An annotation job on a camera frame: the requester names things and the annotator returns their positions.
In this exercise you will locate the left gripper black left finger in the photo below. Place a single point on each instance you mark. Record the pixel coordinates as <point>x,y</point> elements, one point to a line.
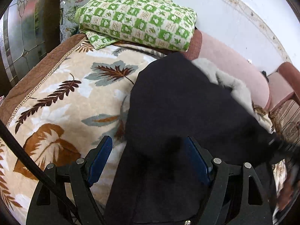
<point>64,196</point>

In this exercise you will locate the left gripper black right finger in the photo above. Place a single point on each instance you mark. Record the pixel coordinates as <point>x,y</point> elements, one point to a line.
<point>232,194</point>

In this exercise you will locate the black coat with fur collar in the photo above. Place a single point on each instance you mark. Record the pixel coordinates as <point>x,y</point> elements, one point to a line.
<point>171,100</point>

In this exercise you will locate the striped floral beige cushion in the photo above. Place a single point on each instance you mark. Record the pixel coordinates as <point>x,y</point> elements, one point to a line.
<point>286,121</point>

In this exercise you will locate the leaf pattern beige blanket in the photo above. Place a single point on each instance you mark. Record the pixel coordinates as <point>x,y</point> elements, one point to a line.
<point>74,97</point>

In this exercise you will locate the pink maroon corner cushion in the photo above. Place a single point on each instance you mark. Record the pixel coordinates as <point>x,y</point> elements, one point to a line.
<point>283,86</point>

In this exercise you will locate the small black object behind pillow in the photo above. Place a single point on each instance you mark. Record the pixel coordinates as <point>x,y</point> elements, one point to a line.
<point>265,75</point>

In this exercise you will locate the pink quilted bolster pillow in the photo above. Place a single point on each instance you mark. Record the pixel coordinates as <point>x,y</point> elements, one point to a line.
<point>231,62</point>

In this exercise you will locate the stained glass wooden door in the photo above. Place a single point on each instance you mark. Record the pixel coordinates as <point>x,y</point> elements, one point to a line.
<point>29,31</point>

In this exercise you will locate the green patterned folded quilt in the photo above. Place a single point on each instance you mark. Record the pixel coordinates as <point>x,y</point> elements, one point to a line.
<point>155,23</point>

